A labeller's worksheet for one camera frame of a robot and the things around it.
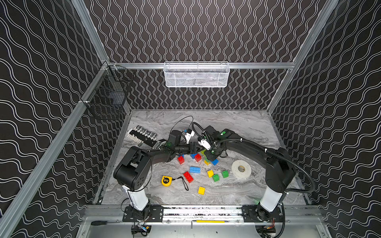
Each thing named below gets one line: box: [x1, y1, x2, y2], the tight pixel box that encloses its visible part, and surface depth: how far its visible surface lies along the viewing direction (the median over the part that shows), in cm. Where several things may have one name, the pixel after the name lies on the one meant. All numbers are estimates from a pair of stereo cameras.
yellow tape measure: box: [161, 175, 176, 187], surface depth 85 cm
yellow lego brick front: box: [197, 186, 206, 195], surface depth 82 cm
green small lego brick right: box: [222, 170, 229, 179], surface depth 89 cm
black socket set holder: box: [126, 125, 158, 147], surface depth 105 cm
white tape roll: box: [231, 160, 252, 179], surface depth 90 cm
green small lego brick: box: [212, 174, 220, 182], surface depth 87 cm
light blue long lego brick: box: [189, 166, 201, 174], surface depth 90 cm
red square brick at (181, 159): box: [177, 155, 186, 165], surface depth 92 cm
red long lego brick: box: [183, 171, 194, 184], surface depth 87 cm
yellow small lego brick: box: [207, 169, 214, 179], surface depth 87 cm
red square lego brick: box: [194, 153, 202, 163], surface depth 94 cm
